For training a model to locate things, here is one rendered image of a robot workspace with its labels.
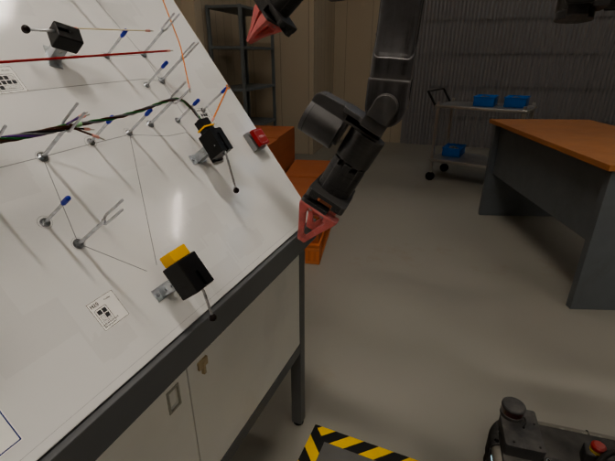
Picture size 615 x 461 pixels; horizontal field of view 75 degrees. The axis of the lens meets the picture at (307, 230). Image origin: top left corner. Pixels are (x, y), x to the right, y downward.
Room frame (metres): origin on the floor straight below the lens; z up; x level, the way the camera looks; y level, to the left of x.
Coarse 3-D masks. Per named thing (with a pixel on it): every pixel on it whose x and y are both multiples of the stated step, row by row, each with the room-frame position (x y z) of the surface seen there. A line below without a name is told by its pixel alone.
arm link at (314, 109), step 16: (320, 96) 0.62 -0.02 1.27; (336, 96) 0.65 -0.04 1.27; (384, 96) 0.56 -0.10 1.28; (304, 112) 0.62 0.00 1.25; (320, 112) 0.61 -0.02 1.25; (336, 112) 0.61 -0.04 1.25; (352, 112) 0.60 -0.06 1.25; (368, 112) 0.57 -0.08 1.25; (384, 112) 0.56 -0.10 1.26; (304, 128) 0.62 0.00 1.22; (320, 128) 0.61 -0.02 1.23; (336, 128) 0.60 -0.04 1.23; (368, 128) 0.58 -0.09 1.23; (384, 128) 0.57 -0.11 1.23
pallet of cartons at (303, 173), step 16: (256, 128) 3.57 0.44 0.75; (272, 128) 3.57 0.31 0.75; (288, 128) 3.57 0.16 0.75; (272, 144) 2.94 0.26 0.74; (288, 144) 3.47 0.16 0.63; (288, 160) 3.46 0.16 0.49; (304, 160) 3.65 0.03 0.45; (320, 160) 3.65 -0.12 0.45; (288, 176) 3.13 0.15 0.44; (304, 176) 3.13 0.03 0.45; (304, 192) 2.71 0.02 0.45; (320, 240) 2.56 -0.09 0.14; (320, 256) 2.53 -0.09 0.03
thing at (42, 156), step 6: (78, 102) 0.61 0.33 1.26; (72, 108) 0.62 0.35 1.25; (84, 114) 0.61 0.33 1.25; (66, 120) 0.63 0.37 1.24; (78, 120) 0.62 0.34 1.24; (72, 126) 0.62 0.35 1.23; (60, 132) 0.63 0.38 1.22; (54, 138) 0.64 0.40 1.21; (54, 144) 0.64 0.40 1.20; (48, 150) 0.65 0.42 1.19; (42, 156) 0.65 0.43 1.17; (48, 156) 0.66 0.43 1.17
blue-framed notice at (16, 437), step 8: (0, 416) 0.36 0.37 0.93; (0, 424) 0.35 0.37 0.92; (8, 424) 0.35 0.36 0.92; (0, 432) 0.34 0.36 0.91; (8, 432) 0.35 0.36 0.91; (16, 432) 0.35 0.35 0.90; (0, 440) 0.34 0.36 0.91; (8, 440) 0.34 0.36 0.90; (16, 440) 0.35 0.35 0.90; (0, 448) 0.33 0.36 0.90; (8, 448) 0.34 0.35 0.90; (0, 456) 0.33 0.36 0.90
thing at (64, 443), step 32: (288, 256) 0.97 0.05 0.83; (256, 288) 0.81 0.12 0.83; (224, 320) 0.69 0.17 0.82; (160, 352) 0.54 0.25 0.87; (192, 352) 0.59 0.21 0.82; (128, 384) 0.47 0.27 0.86; (160, 384) 0.52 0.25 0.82; (96, 416) 0.41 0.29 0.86; (128, 416) 0.45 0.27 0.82; (64, 448) 0.36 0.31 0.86; (96, 448) 0.40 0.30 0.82
